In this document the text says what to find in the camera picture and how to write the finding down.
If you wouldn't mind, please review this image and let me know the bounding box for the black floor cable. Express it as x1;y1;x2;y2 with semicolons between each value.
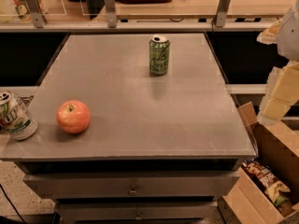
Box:
0;184;27;224

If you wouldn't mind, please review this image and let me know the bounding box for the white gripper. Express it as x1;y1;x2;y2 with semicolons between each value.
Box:
256;0;299;124

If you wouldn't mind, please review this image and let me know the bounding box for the cardboard box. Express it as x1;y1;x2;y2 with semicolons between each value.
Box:
224;103;299;224

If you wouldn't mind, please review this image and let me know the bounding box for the white green soda can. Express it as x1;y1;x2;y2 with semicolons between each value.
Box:
0;91;37;141

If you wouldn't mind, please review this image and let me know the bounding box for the lower grey drawer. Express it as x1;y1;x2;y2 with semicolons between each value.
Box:
55;202;218;222

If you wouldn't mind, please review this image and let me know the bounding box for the colourful snack package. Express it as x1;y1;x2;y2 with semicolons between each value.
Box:
0;0;48;23

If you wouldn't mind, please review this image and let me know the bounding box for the metal bracket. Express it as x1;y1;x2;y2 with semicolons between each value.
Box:
25;0;46;28
214;0;231;27
104;0;118;28

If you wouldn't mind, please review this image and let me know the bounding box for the left metal bracket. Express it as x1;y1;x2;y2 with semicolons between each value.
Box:
25;0;46;28

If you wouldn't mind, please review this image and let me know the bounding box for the red yellow apple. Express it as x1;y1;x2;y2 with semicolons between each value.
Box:
56;100;91;134

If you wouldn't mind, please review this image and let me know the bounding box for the middle metal bracket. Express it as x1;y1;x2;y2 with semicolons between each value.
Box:
104;0;118;28

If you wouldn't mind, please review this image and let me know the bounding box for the snack bag in box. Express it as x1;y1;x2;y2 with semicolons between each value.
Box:
242;161;294;217

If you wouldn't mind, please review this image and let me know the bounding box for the right metal bracket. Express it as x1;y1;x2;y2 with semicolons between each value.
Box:
214;0;231;27

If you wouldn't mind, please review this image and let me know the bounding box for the upper grey drawer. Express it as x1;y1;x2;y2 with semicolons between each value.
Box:
23;171;239;199

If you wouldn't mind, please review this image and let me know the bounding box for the grey drawer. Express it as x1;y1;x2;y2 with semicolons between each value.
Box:
55;202;218;222
23;171;239;199

